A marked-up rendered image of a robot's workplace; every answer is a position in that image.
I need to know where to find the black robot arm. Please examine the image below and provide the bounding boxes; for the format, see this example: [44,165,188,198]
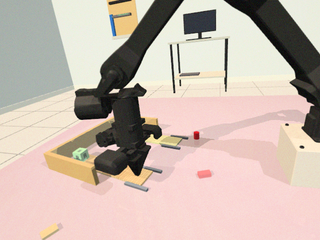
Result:
[74,0,320,148]

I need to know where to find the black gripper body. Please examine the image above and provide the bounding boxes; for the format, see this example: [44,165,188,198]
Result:
[94,115,162,176]

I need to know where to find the orange strip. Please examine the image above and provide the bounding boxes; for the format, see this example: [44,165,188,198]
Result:
[96,166,153,186]

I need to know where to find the pale yellow flat bar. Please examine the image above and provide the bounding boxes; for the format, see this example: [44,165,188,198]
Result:
[39,223,59,240]

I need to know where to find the small pink-red block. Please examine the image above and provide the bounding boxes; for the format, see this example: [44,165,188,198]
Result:
[197,170,212,179]

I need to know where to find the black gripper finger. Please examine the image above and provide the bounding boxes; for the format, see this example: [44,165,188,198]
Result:
[137,145,151,175]
[128,154,142,177]

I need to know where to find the pale yellow flat board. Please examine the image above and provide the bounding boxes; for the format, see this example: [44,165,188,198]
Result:
[145,134,183,146]

